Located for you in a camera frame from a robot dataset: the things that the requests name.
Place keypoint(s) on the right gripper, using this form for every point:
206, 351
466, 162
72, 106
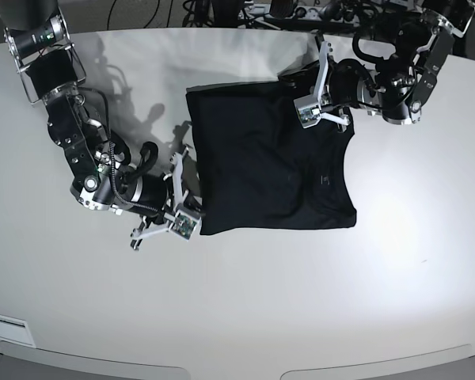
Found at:
182, 194

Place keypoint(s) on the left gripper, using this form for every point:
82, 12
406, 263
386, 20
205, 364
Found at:
328, 78

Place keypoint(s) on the black T-shirt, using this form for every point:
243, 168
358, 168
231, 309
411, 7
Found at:
258, 167

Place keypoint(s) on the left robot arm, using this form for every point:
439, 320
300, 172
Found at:
394, 69

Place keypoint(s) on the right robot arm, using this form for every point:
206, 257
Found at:
105, 178

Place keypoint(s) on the white power strip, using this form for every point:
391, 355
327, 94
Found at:
332, 16

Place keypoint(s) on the black chair back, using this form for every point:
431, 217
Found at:
226, 12

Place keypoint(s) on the white label on table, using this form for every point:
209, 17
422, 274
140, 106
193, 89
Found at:
16, 331

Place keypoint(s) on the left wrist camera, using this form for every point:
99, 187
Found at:
308, 110

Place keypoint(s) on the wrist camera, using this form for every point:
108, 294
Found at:
184, 224
308, 110

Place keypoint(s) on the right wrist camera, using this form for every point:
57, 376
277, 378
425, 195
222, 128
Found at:
184, 224

